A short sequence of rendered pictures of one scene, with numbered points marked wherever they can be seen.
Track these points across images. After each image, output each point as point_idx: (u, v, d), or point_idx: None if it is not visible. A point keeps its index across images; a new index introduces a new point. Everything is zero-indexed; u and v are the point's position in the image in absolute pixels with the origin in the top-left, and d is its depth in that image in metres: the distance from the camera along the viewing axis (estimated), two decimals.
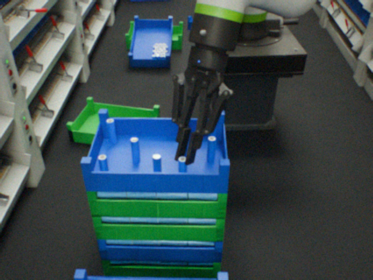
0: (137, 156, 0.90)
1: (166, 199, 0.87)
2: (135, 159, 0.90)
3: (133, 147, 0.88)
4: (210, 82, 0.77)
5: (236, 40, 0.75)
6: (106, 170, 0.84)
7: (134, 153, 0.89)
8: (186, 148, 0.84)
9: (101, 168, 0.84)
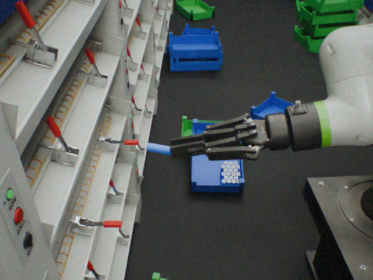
0: None
1: None
2: None
3: None
4: None
5: None
6: None
7: None
8: (181, 144, 0.81)
9: None
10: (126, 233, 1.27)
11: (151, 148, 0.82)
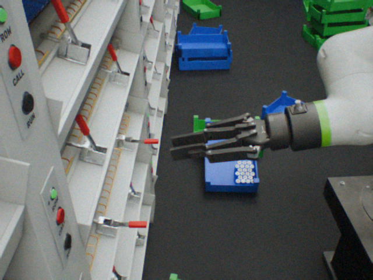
0: None
1: None
2: None
3: None
4: None
5: None
6: None
7: None
8: (182, 146, 0.81)
9: None
10: (142, 233, 1.25)
11: None
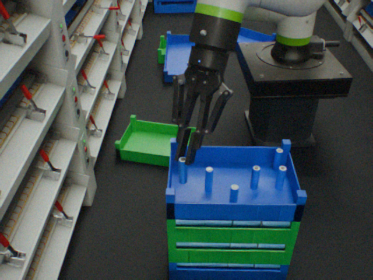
0: (210, 185, 0.94)
1: (240, 226, 0.92)
2: (208, 187, 0.95)
3: (208, 176, 0.93)
4: (210, 82, 0.77)
5: (236, 40, 0.75)
6: (185, 172, 0.84)
7: (208, 181, 0.94)
8: (186, 148, 0.84)
9: (181, 170, 0.83)
10: None
11: None
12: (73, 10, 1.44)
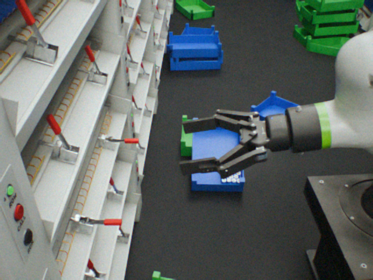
0: None
1: None
2: None
3: None
4: (256, 137, 0.78)
5: (304, 147, 0.76)
6: None
7: None
8: (195, 131, 0.88)
9: None
10: (126, 232, 1.27)
11: None
12: None
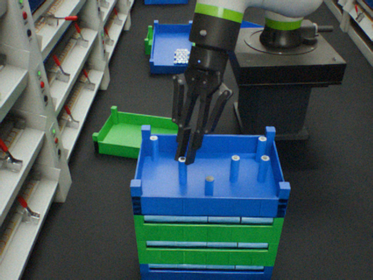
0: (185, 177, 0.84)
1: (217, 222, 0.82)
2: (182, 179, 0.85)
3: (181, 167, 0.82)
4: (210, 82, 0.77)
5: (236, 40, 0.75)
6: None
7: (182, 173, 0.83)
8: (186, 148, 0.84)
9: None
10: None
11: None
12: None
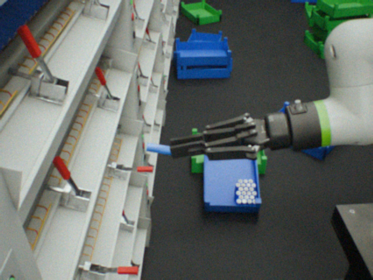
0: (155, 147, 0.84)
1: None
2: (152, 149, 0.84)
3: (168, 153, 0.84)
4: None
5: None
6: None
7: (161, 151, 0.84)
8: (181, 144, 0.81)
9: None
10: (136, 261, 1.17)
11: None
12: None
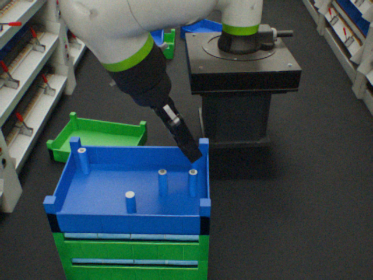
0: None
1: (143, 239, 0.79)
2: None
3: None
4: (159, 109, 0.71)
5: (152, 74, 0.63)
6: None
7: None
8: None
9: None
10: None
11: None
12: None
